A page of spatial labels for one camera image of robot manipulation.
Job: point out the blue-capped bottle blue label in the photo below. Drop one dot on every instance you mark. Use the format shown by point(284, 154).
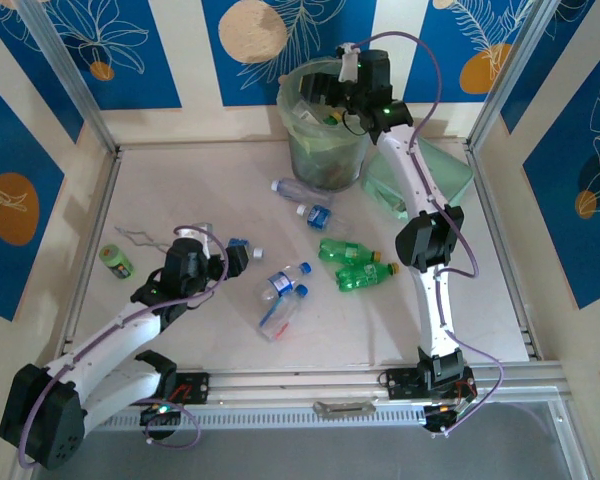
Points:
point(281, 282)

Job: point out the small green canister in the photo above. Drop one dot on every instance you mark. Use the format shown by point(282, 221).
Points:
point(114, 259)

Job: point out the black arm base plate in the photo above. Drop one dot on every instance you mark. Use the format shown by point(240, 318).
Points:
point(195, 387)
point(400, 382)

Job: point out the aluminium side rail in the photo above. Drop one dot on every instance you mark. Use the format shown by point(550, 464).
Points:
point(505, 250)
point(91, 250)

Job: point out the grey metal mesh bin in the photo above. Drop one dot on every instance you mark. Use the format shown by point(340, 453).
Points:
point(325, 170)

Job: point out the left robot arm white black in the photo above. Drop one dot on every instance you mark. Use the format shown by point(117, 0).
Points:
point(135, 332)

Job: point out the mint green zip pouch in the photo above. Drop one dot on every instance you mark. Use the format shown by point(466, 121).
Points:
point(450, 175)

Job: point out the Pocari Sweat plastic bottle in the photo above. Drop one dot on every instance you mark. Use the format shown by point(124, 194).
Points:
point(319, 216)
point(237, 243)

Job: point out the green plastic bin liner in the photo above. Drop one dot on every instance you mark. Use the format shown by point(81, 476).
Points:
point(292, 105)

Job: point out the aluminium frame post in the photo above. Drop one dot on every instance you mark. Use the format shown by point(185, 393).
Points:
point(65, 75)
point(520, 65)

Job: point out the grey metal sheet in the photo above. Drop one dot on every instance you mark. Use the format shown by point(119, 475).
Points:
point(330, 455)

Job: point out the blue-capped bottle red-blue label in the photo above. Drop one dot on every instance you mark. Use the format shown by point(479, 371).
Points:
point(280, 317)

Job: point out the clear bottle white logo cap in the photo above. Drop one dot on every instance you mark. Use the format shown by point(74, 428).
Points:
point(300, 190)

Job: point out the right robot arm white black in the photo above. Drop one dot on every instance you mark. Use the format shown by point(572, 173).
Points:
point(405, 170)

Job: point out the long aluminium mounting rail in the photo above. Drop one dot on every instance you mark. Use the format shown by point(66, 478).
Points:
point(290, 382)

